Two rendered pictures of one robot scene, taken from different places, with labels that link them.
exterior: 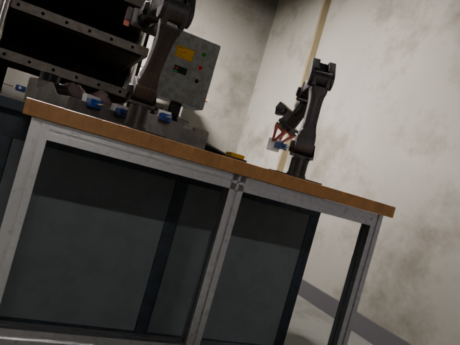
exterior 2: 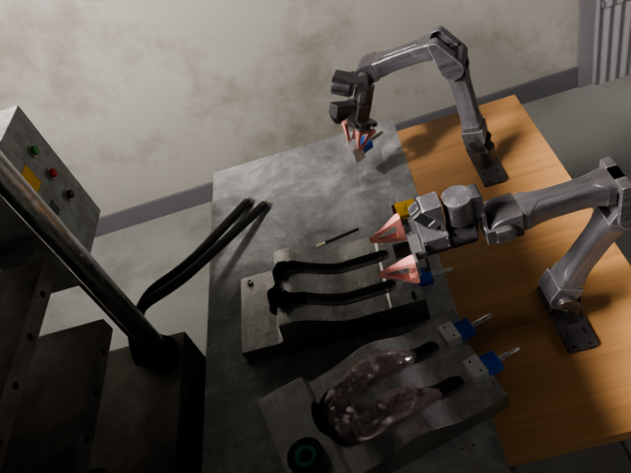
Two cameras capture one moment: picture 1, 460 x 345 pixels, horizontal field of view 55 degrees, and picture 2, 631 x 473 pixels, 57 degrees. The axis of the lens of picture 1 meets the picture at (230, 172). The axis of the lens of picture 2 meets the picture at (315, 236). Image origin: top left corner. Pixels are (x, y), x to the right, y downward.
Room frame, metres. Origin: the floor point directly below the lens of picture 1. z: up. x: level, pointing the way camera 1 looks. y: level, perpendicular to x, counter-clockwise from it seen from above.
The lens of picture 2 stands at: (1.32, 1.18, 2.09)
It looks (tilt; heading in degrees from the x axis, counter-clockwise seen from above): 44 degrees down; 305
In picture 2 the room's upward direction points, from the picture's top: 23 degrees counter-clockwise
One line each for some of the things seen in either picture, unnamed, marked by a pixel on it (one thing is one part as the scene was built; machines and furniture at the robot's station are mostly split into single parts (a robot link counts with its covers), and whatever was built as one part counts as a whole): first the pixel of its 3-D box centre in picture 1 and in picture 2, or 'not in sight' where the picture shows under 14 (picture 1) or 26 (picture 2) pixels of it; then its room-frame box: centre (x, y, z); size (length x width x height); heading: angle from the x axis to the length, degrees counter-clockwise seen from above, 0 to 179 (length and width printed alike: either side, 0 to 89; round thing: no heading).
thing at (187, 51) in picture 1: (160, 157); (127, 317); (2.67, 0.42, 0.73); 0.30 x 0.22 x 1.47; 114
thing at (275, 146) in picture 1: (283, 146); (366, 143); (1.95, -0.19, 0.93); 0.13 x 0.05 x 0.05; 51
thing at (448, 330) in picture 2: (124, 113); (467, 328); (1.56, 0.41, 0.85); 0.13 x 0.05 x 0.05; 41
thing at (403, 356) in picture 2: (83, 93); (376, 391); (1.72, 0.63, 0.90); 0.26 x 0.18 x 0.08; 41
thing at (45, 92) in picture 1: (79, 103); (379, 403); (1.72, 0.63, 0.85); 0.50 x 0.26 x 0.11; 41
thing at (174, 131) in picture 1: (161, 126); (326, 289); (1.94, 0.34, 0.87); 0.50 x 0.26 x 0.14; 24
